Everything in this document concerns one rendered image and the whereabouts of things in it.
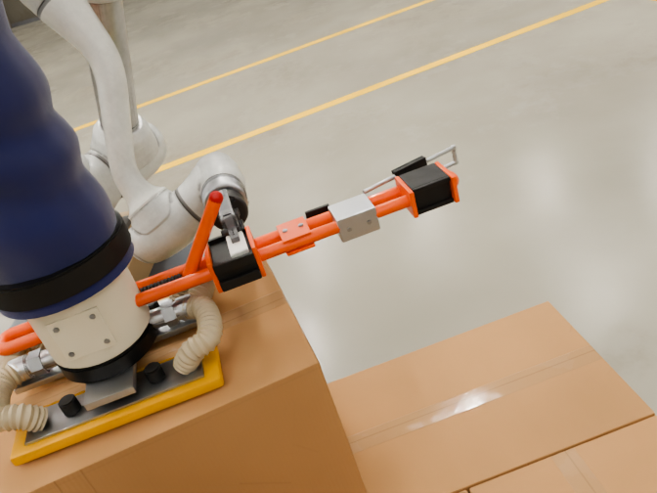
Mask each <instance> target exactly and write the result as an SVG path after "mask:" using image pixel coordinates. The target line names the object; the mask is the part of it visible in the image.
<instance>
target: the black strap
mask: <svg viewBox="0 0 657 493"><path fill-rule="evenodd" d="M114 213H115V216H116V221H117V222H116V225H115V228H114V231H113V233H112V235H111V236H110V237H109V239H108V240H107V241H106V242H105V243H103V244H102V245H101V246H100V247H99V248H97V249H96V250H95V251H94V252H92V253H91V254H89V255H88V256H87V257H85V258H84V259H82V260H80V261H78V262H76V263H74V264H72V265H70V266H68V267H66V268H64V269H62V270H60V271H57V272H55V273H53V274H50V275H47V276H44V277H41V278H38V279H33V280H29V281H26V282H22V283H18V284H13V285H3V286H0V310H2V311H9V312H23V311H29V310H34V309H39V308H43V307H46V306H49V305H52V304H55V303H58V302H60V301H63V300H65V299H67V298H69V297H72V296H74V295H76V294H78V293H80V292H81V291H84V290H86V289H87V288H89V287H91V286H92V285H94V284H95V283H97V282H98V281H100V280H101V279H102V278H104V277H105V275H106V274H108V273H109V272H110V271H111V270H112V269H113V268H114V267H115V266H116V265H117V264H118V263H119V262H120V261H121V260H122V258H123V257H124V255H125V254H126V252H127V250H128V248H129V247H130V245H131V234H130V232H129V230H128V228H127V226H126V224H125V222H124V220H123V218H122V216H121V215H120V213H119V212H118V211H116V210H114Z"/></svg>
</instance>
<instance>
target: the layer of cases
mask: <svg viewBox="0 0 657 493"><path fill-rule="evenodd" d="M328 388H329V391H330V394H331V397H332V399H333V402H334V405H335V407H336V410H337V413H338V416H339V418H340V420H341V423H342V425H343V428H344V431H345V433H346V436H347V439H348V442H349V444H350V447H351V450H352V452H353V455H354V458H355V461H356V463H357V466H358V469H359V471H360V474H361V477H362V480H363V481H364V484H365V487H366V489H367V492H368V493H657V416H655V413H654V411H653V410H652V409H651V408H650V407H649V406H648V405H647V404H646V403H645V402H644V401H643V400H642V399H641V398H640V397H639V396H638V395H637V394H636V392H635V391H634V390H633V389H632V388H631V387H630V386H629V385H628V384H627V383H626V382H625V381H624V380H623V379H622V378H621V377H620V376H619V375H618V374H617V373H616V372H615V370H614V369H613V368H612V367H611V366H610V365H609V364H608V363H607V362H606V361H605V360H604V359H603V358H602V357H601V356H600V355H599V354H598V353H597V352H596V351H595V350H594V348H593V347H592V346H591V345H590V344H589V343H588V342H587V341H586V340H585V339H584V338H583V337H582V336H581V335H580V334H579V333H578V332H577V331H576V330H575V329H574V328H573V326H572V325H571V324H570V323H569V322H568V321H567V320H566V319H565V318H564V317H563V316H562V315H561V314H560V313H559V312H558V311H557V310H556V309H555V308H554V307H553V306H552V305H551V303H550V302H549V301H546V302H544V303H541V304H538V305H536V306H533V307H530V308H528V309H525V310H522V311H520V312H517V313H514V314H512V315H509V316H506V317H504V318H501V319H499V320H497V321H494V322H491V323H489V324H486V325H483V326H481V327H478V328H475V329H473V330H470V331H467V332H465V333H462V334H459V335H457V336H452V337H450V338H447V339H444V340H442V341H439V342H436V343H434V344H431V345H428V346H426V347H424V348H421V349H419V350H416V351H413V352H411V353H408V354H405V355H403V356H400V357H397V358H395V359H392V360H389V361H387V362H384V363H381V364H379V365H376V366H373V367H371V368H368V369H365V370H364V371H361V372H358V373H356V374H353V375H350V376H348V377H345V378H342V379H340V380H337V381H333V382H330V383H328Z"/></svg>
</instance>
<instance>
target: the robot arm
mask: <svg viewBox="0 0 657 493"><path fill-rule="evenodd" d="M20 1H21V2H22V3H23V4H24V5H25V6H26V7H27V8H28V9H29V10H30V11H31V12H32V13H34V14H35V15H36V16H37V17H38V18H39V19H40V20H41V21H43V22H44V23H45V24H47V25H48V26H49V27H51V28H52V29H53V30H55V31H56V32H57V33H58V34H59V35H60V36H61V37H63V38H64V39H65V40H66V41H67V42H69V43H70V44H71V45H72V46H74V47H75V48H76V49H77V50H78V51H79V52H80V53H81V54H82V55H83V56H84V57H85V59H86V60H87V62H88V63H89V68H90V73H91V78H92V83H93V88H94V93H95V98H96V104H97V109H98V114H99V119H98V121H97V122H96V123H95V125H94V127H93V134H92V139H91V144H90V151H89V152H87V153H86V154H85V155H84V154H81V157H82V162H83V164H84V165H85V167H86V168H87V169H88V170H89V171H90V172H91V174H92V175H93V176H94V177H95V178H96V179H97V180H98V182H99V183H100V184H101V185H102V187H103V188H104V190H105V191H106V193H107V194H108V196H109V199H110V201H111V204H112V206H113V209H115V207H116V205H117V204H118V202H119V200H120V199H122V198H124V199H125V200H126V202H127V204H128V207H129V215H126V216H122V218H123V220H124V222H125V224H126V226H127V228H129V226H130V224H131V225H132V227H131V228H130V229H129V232H130V234H131V241H132V243H133V245H134V253H133V256H134V257H135V258H137V259H138V260H140V261H142V262H144V263H157V262H161V261H163V260H165V259H167V258H169V257H171V256H172V255H174V254H176V253H178V252H179V251H181V250H182V249H183V248H185V247H186V246H187V245H189V244H190V243H191V242H192V241H193V240H194V239H195V236H196V233H197V228H198V226H199V223H200V220H201V217H202V215H203V212H204V209H205V206H206V204H207V201H208V197H209V194H210V193H211V192H213V191H219V192H221V193H222V195H223V198H224V199H223V202H222V203H221V206H220V209H219V212H218V215H217V217H216V220H215V223H214V226H215V227H217V228H218V229H221V230H220V231H221V234H222V236H223V237H224V236H227V235H229V236H227V237H226V240H227V244H228V247H229V251H230V255H231V257H232V258H235V257H238V256H240V255H243V254H246V253H248V252H249V250H248V247H247V244H246V241H245V238H244V235H243V232H242V231H240V228H242V227H244V222H245V221H246V219H247V216H248V203H249V202H248V201H247V194H246V190H245V189H246V186H245V179H244V176H243V173H242V171H241V168H240V167H239V165H238V164H237V163H236V162H235V161H234V160H232V159H231V158H230V157H229V156H228V155H226V154H224V153H220V152H212V153H209V154H207V155H205V156H203V157H202V158H201V159H200V160H199V161H198V162H197V164H196V166H195V167H194V168H193V170H192V171H191V173H190V174H189V176H188V177H187V178H186V179H185V181H184V182H183V183H182V184H181V185H180V186H179V187H178V188H177V189H176V190H175V191H173V192H172V191H169V190H168V189H167V188H166V187H157V186H154V185H152V184H150V183H149V182H148V181H147V180H148V179H149V178H151V177H152V176H153V175H154V174H155V173H156V172H157V171H158V169H159V168H160V167H161V165H162V163H163V161H164V159H165V156H166V152H167V147H166V143H165V139H164V137H163V135H162V134H161V132H160V131H159V130H158V129H157V128H156V127H155V126H154V125H153V124H151V123H149V122H147V121H146V120H145V119H144V118H143V117H141V116H140V115H138V110H137V103H136V96H135V88H134V81H133V73H132V67H131V59H130V52H129V44H128V37H127V30H126V22H125V16H124V8H123V1H122V0H20ZM238 231H239V232H238Z"/></svg>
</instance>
